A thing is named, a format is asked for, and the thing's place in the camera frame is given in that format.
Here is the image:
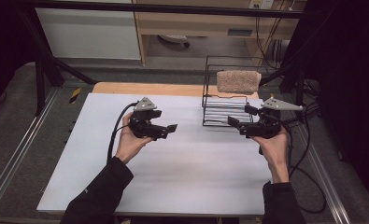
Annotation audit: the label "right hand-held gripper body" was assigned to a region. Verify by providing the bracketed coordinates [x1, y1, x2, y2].
[239, 96, 305, 140]

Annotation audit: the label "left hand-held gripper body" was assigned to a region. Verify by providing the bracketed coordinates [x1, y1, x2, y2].
[128, 96, 169, 141]

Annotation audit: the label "black wire rack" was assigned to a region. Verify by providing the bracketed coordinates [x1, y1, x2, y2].
[201, 55, 264, 128]

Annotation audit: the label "brown towel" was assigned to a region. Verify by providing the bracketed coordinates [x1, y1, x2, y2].
[216, 70, 263, 96]

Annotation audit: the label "person's left hand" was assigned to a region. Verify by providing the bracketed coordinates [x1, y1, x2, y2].
[114, 111, 155, 165]

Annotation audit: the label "person's right hand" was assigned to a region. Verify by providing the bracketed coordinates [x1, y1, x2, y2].
[250, 125, 291, 169]

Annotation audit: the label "white table mat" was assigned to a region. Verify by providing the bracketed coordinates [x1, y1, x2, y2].
[36, 92, 301, 218]

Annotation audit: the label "black metal stand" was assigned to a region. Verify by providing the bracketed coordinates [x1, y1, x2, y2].
[248, 62, 308, 123]
[18, 8, 98, 117]

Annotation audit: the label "office chair base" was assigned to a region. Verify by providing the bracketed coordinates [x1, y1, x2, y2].
[157, 34, 192, 49]

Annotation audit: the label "black curtain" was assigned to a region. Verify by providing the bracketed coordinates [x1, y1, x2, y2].
[0, 0, 44, 114]
[280, 0, 369, 204]

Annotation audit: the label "light wooden desk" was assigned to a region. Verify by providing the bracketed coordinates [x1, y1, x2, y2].
[132, 0, 307, 67]

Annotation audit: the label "white cabinet panel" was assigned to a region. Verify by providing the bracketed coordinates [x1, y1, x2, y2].
[35, 7, 142, 61]

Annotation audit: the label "left hand-held gripper cable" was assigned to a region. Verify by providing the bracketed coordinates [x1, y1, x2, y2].
[106, 101, 140, 163]

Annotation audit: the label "hand-held gripper cable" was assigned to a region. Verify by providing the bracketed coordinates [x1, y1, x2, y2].
[278, 122, 327, 215]
[106, 101, 140, 163]

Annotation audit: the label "black floor cables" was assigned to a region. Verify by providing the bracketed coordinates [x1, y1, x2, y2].
[281, 102, 322, 133]

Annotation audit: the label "hanging desk cables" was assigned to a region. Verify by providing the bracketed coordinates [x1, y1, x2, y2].
[254, 15, 287, 72]

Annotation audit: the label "aluminium floor rail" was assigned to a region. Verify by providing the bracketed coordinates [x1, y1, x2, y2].
[284, 92, 352, 224]
[0, 88, 61, 213]

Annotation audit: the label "right hand-held gripper cable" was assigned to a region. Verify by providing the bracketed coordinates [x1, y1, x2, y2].
[278, 122, 327, 215]

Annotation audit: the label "white wall power outlet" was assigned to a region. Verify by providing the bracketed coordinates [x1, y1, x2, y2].
[248, 0, 276, 10]

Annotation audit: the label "black horizontal frame bar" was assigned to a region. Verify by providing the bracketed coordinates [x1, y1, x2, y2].
[17, 1, 311, 20]

